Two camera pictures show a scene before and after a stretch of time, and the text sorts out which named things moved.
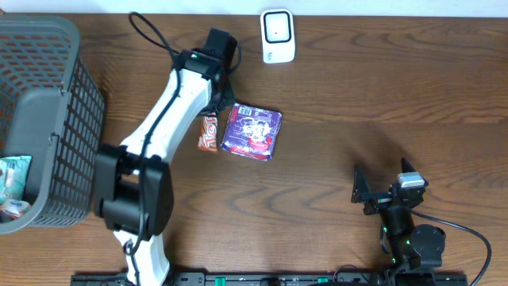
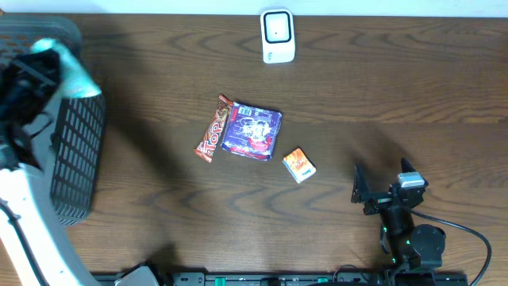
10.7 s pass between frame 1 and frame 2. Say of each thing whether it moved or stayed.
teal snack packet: moved
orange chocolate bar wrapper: moved
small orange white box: moved
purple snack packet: stayed
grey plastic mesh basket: stayed
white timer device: stayed
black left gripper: moved
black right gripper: stayed
